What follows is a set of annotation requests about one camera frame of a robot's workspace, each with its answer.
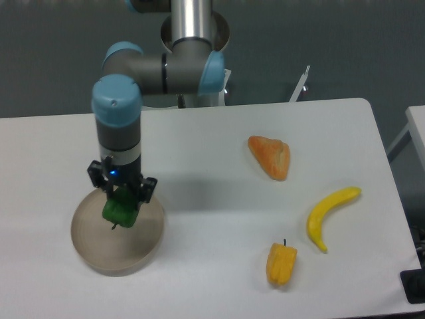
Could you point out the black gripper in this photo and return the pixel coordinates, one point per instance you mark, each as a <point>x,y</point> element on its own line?
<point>105,175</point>

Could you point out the green bell pepper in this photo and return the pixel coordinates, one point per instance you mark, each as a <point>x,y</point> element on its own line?
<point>121,209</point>

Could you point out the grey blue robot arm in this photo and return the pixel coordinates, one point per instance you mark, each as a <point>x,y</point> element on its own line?
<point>192,66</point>

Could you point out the beige round plate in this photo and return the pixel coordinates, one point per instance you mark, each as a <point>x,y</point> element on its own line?
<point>120,251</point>

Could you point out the orange bell pepper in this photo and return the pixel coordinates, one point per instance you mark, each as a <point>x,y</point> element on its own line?
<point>272,155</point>

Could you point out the yellow bell pepper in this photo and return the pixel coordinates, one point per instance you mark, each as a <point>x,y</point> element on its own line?
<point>280,263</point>

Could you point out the yellow banana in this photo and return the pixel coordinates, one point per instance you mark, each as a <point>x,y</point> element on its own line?
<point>317,216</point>

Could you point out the white side table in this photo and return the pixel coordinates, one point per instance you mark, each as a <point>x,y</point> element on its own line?
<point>413,132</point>

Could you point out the black device at edge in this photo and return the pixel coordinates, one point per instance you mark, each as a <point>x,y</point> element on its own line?
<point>413,285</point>

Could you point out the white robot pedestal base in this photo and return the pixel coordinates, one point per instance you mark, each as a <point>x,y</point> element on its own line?
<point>215,67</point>

